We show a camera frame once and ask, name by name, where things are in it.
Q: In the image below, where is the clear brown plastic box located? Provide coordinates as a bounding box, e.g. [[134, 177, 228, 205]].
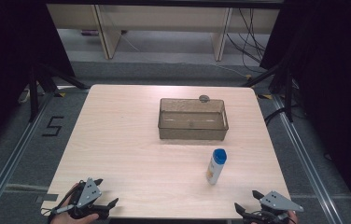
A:
[[157, 97, 230, 141]]

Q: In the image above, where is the thin white cable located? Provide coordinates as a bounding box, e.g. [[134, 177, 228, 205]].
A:
[[209, 63, 249, 78]]

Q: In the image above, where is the person's right hand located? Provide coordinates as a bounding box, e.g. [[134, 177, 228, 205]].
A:
[[250, 210, 300, 224]]

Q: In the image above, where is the white bottle with blue cap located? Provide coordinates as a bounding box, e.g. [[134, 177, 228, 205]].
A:
[[205, 147, 228, 186]]

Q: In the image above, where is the bundle of black cables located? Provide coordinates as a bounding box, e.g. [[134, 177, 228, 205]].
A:
[[225, 7, 267, 65]]

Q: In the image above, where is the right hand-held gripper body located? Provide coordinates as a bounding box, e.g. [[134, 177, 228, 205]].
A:
[[246, 190, 305, 224]]

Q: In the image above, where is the black curtain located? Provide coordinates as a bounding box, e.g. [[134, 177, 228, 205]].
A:
[[0, 0, 77, 158], [259, 0, 351, 217]]

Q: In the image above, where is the metal floor rail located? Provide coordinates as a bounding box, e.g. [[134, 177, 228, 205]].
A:
[[0, 89, 58, 224], [271, 93, 342, 224]]

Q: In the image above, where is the person's left hand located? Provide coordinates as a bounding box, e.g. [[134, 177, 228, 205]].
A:
[[49, 182, 101, 224]]

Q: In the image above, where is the black floor cable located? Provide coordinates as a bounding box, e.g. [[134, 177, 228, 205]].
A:
[[263, 106, 288, 126]]

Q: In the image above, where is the black metal stand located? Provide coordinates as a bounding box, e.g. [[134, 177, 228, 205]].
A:
[[27, 63, 90, 123], [241, 61, 295, 123]]

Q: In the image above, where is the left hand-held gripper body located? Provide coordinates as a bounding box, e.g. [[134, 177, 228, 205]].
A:
[[53, 177, 110, 220]]

